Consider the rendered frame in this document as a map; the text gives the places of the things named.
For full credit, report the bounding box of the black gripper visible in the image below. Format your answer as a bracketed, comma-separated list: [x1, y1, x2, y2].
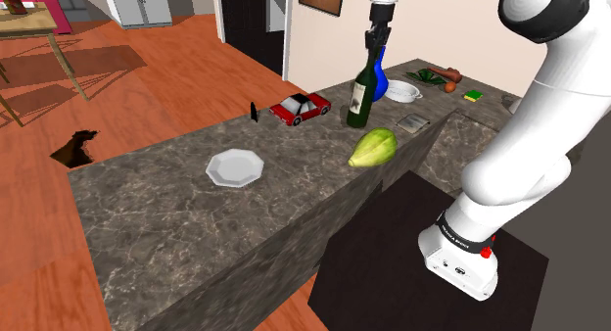
[364, 2, 397, 53]

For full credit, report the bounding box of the blue vase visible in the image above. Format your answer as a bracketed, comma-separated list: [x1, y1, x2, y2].
[371, 45, 391, 104]

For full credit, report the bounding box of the dark green leafy object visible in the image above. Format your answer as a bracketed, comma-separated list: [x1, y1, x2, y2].
[405, 68, 447, 87]

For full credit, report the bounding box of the dark green wine bottle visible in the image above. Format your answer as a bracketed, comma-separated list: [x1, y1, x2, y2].
[346, 45, 384, 129]

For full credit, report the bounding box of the red toy car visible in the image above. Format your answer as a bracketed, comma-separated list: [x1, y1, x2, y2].
[268, 92, 333, 128]

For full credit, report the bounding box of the white octagonal plate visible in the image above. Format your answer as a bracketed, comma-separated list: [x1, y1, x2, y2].
[205, 148, 265, 189]

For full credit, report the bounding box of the dark robot stand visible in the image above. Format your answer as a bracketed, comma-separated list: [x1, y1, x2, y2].
[307, 169, 550, 331]

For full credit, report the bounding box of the white refrigerator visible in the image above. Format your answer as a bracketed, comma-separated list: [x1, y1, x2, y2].
[100, 0, 174, 31]

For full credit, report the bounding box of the pink cabinet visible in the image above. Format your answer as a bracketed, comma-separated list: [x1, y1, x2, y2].
[27, 0, 74, 35]

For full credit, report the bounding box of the wooden table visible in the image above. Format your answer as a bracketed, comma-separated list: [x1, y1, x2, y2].
[0, 2, 91, 128]

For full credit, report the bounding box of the white bowl with handles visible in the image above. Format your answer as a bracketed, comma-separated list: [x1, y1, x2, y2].
[383, 79, 424, 105]

